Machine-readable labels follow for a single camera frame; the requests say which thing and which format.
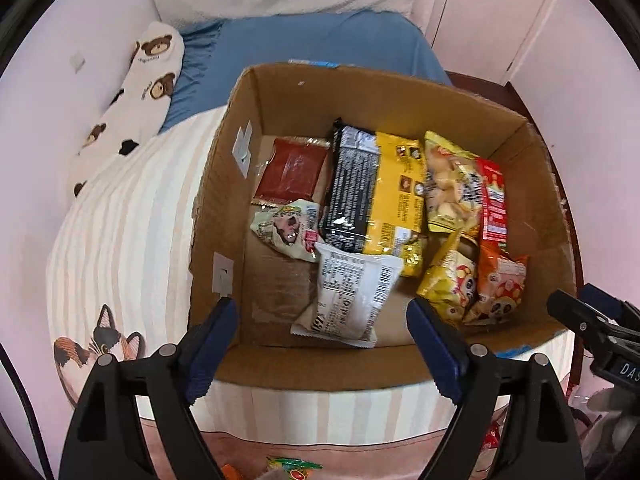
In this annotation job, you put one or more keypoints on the white grey snack packet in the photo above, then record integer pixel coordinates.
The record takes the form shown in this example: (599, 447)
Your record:
(345, 295)

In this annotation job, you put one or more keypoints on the white door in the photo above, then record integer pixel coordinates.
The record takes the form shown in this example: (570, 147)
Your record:
(490, 20)

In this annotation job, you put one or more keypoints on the small red snack packet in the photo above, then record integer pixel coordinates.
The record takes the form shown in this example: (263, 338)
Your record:
(492, 440)

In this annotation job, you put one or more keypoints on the printed cardboard box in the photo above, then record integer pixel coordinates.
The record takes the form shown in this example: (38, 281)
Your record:
(280, 110)

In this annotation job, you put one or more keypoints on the yellow panda snack packet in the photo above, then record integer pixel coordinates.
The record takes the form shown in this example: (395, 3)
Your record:
(447, 280)

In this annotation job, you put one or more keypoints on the long red snack packet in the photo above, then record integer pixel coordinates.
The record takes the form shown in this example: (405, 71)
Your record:
(492, 205)

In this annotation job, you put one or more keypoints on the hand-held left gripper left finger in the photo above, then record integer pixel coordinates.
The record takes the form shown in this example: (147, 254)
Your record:
(212, 350)

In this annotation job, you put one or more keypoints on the dark red snack packet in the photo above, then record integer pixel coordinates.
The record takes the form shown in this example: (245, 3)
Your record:
(292, 172)

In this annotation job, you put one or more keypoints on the green snack packet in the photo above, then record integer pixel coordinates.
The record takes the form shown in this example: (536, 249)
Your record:
(292, 464)

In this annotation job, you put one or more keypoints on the cat printed blanket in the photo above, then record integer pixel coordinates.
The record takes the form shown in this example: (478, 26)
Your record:
(125, 235)

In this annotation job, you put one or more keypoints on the yellow biscuit packet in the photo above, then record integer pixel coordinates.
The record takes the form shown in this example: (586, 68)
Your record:
(450, 185)

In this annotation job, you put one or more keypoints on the small beige snack packet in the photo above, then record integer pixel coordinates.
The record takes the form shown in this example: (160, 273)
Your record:
(285, 225)

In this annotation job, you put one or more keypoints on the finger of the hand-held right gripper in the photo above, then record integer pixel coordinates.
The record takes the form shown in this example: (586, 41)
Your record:
(607, 302)
(575, 310)

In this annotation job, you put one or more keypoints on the plain orange snack packet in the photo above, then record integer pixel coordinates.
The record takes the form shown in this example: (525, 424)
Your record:
(228, 472)

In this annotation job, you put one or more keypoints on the orange panda snack packet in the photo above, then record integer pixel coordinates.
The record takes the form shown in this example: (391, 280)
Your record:
(500, 285)

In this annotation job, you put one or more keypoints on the black snack packet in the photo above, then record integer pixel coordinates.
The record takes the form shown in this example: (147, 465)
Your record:
(347, 190)

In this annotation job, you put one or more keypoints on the white wall socket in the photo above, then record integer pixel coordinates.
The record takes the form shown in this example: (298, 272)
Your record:
(77, 60)

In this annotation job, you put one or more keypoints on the bear print pillow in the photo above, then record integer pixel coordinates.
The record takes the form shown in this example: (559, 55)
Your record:
(145, 90)

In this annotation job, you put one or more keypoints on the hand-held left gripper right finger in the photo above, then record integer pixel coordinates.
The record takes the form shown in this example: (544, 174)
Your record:
(435, 345)

